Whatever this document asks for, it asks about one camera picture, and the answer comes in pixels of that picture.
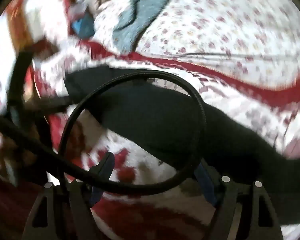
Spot red patterned blanket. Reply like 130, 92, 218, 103
0, 36, 300, 240

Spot white floral quilt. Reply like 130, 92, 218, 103
93, 0, 300, 87

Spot blue object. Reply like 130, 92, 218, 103
71, 12, 95, 39

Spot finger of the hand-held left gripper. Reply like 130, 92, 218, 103
34, 95, 74, 114

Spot black pants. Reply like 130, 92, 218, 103
64, 65, 300, 227

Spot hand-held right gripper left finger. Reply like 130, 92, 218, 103
21, 152, 115, 240

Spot teal fuzzy cloth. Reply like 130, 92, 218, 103
112, 0, 183, 53

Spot black braided cable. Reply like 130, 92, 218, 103
0, 70, 207, 196

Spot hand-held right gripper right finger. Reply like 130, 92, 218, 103
194, 160, 284, 240

